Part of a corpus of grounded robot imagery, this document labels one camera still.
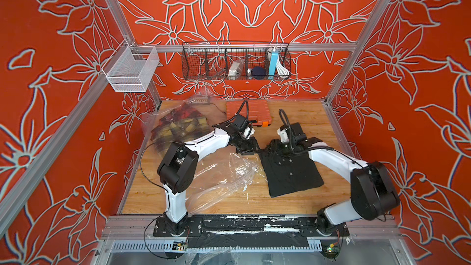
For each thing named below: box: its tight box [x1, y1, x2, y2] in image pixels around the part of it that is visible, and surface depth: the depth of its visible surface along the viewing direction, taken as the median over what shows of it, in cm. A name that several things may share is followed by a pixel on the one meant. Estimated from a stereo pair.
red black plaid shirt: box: [158, 101, 204, 129], surface depth 110 cm
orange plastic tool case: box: [225, 99, 272, 126], surface depth 106 cm
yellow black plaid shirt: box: [150, 115, 215, 151], surface depth 100 cm
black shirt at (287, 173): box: [256, 139, 325, 198], surface depth 85 cm
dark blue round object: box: [252, 66, 267, 80], surface depth 99 cm
